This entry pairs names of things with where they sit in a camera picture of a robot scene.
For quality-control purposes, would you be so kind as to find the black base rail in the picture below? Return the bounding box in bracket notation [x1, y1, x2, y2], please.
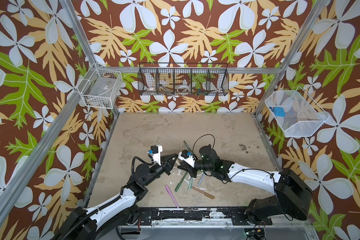
[117, 205, 273, 226]

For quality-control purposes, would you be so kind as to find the white wire basket right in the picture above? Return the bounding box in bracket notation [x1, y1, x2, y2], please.
[265, 87, 330, 138]

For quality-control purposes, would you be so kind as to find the blue pen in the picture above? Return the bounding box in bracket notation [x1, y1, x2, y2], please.
[198, 174, 206, 186]

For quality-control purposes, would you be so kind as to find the white tape roll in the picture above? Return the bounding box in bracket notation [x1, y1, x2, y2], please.
[177, 85, 191, 93]

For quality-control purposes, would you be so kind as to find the blue object in basket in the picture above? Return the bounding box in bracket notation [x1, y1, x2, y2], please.
[272, 107, 286, 118]

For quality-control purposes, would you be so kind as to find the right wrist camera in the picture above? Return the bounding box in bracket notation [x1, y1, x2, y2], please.
[178, 150, 196, 168]

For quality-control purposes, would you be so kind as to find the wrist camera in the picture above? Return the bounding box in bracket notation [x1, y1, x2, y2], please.
[148, 145, 163, 166]
[178, 150, 196, 168]

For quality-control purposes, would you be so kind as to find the black wire basket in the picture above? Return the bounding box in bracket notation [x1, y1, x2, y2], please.
[137, 63, 230, 96]

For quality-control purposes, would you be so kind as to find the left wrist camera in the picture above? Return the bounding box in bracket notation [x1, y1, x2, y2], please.
[148, 145, 163, 166]

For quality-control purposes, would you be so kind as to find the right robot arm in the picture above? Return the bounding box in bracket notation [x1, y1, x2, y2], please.
[179, 145, 313, 224]

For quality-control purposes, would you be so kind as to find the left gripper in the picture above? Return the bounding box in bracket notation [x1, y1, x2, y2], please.
[143, 152, 177, 188]

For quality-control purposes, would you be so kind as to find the white wire basket left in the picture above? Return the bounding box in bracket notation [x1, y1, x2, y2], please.
[78, 68, 123, 109]

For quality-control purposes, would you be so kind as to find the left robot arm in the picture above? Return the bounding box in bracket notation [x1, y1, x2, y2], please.
[52, 154, 178, 240]

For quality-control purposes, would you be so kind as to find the pink pen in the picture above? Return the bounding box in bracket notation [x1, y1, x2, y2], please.
[165, 185, 180, 208]

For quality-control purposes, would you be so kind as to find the brown pen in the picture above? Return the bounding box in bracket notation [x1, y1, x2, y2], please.
[192, 187, 215, 199]

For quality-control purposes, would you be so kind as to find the white wire basket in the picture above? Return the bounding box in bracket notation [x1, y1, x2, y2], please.
[265, 87, 330, 138]
[78, 68, 123, 109]

